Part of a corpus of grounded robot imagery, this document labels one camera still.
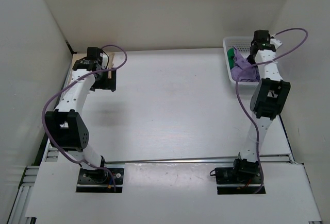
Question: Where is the purple t shirt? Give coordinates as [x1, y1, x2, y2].
[230, 47, 260, 82]

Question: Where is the beige t shirt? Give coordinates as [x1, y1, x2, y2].
[69, 52, 115, 79]

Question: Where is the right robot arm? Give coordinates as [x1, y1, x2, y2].
[232, 49, 291, 183]

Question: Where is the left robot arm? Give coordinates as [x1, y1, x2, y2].
[42, 68, 114, 183]

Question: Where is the white plastic basket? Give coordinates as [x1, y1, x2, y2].
[222, 36, 279, 90]

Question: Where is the green t shirt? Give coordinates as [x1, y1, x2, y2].
[227, 47, 235, 70]

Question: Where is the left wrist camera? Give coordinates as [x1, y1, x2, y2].
[72, 47, 110, 71]

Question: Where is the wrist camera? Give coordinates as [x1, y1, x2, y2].
[250, 30, 282, 54]
[72, 47, 110, 71]

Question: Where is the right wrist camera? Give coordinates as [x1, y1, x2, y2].
[250, 30, 282, 54]

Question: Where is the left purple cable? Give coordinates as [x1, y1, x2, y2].
[41, 44, 128, 191]

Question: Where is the aluminium frame rail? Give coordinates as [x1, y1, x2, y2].
[7, 51, 81, 224]

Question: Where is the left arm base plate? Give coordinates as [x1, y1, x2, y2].
[76, 168, 124, 193]

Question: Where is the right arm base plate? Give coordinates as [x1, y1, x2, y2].
[209, 167, 266, 195]

